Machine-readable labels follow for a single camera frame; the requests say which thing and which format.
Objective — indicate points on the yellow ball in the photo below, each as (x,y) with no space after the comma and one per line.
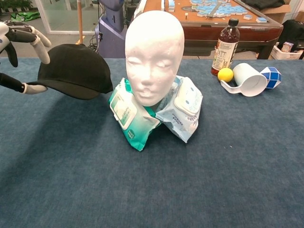
(225,75)

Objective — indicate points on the small carton in basket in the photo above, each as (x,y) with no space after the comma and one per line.
(287,47)

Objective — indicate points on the blue white snake cube toy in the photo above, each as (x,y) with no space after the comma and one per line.
(273,76)

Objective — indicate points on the white foam mannequin head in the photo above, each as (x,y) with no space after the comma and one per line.
(154,52)

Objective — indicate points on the black bag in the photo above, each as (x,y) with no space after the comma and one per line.
(293,31)

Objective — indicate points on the white plastic mug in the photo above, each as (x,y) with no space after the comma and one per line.
(249,80)

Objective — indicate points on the white plastic basket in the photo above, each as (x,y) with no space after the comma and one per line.
(287,55)

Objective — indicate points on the blue tablecloth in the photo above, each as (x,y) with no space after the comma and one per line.
(152,185)

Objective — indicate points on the black baseball cap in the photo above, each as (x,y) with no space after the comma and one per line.
(76,69)

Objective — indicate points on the brown mahjong table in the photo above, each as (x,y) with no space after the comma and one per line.
(202,31)

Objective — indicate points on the green wet wipes pack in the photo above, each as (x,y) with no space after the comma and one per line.
(133,128)

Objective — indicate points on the wooden pole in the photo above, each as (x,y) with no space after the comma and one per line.
(80,23)

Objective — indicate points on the green bag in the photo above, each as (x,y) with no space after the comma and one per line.
(25,16)

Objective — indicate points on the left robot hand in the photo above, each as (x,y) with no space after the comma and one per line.
(21,35)

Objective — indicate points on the dark drink bottle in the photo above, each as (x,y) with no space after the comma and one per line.
(225,47)

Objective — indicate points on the black cloth on mahjong table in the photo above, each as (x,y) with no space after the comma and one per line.
(263,3)

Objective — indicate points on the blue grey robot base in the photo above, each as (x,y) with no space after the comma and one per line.
(111,35)

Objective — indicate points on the light blue wet wipes pack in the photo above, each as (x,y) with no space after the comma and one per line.
(187,107)

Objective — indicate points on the cardboard box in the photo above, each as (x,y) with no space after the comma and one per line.
(278,14)

